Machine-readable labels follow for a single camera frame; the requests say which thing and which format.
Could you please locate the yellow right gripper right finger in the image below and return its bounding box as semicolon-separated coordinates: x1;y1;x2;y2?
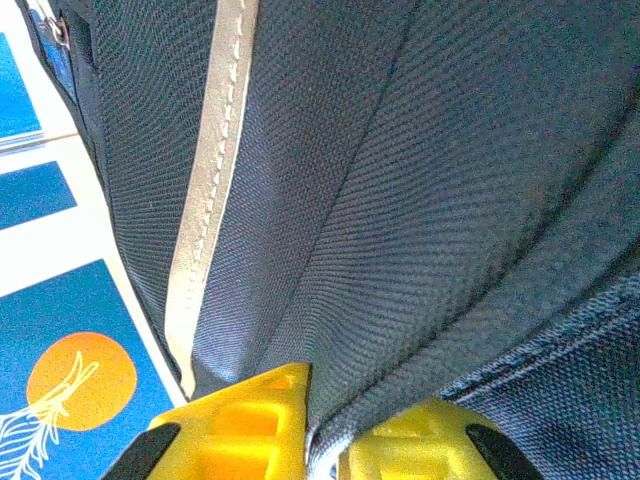
337;397;546;480

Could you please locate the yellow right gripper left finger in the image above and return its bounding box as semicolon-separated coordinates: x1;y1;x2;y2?
102;362;314;480

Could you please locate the navy blue backpack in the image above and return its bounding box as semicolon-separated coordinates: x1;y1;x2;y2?
14;0;640;480

